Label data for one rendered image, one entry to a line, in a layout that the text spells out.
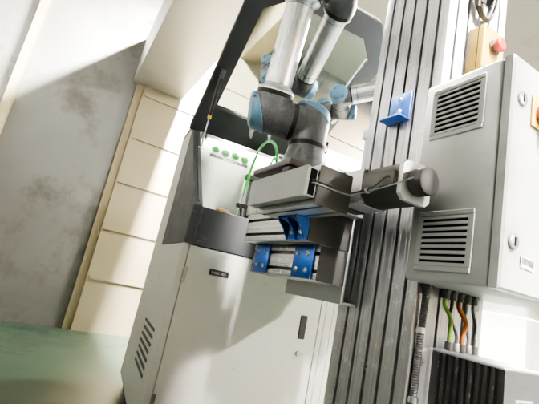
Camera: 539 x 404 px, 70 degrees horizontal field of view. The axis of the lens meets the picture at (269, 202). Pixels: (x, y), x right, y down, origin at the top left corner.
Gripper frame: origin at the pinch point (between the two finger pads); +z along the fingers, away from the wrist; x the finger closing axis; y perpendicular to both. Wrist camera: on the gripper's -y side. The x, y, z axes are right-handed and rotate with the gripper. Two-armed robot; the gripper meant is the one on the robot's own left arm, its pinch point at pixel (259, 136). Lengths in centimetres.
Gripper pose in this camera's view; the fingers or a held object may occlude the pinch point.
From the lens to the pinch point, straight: 174.0
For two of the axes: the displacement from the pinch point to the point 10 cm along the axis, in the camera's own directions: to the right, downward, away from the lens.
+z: -1.4, 8.3, 5.3
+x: 9.8, 0.2, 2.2
